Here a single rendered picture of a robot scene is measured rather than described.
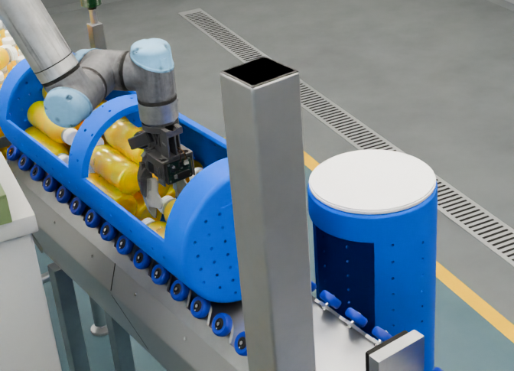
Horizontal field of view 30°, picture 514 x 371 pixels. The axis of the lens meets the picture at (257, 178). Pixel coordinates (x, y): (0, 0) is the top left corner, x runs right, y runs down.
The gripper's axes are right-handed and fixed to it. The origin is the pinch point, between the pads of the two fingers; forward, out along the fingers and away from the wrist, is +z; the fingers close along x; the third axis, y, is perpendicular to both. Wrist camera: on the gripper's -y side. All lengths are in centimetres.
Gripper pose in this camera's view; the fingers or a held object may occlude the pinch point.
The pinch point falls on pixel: (165, 205)
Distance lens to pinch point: 195.1
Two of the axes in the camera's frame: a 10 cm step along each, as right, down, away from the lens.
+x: 8.1, -3.3, 4.9
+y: 5.9, 3.6, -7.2
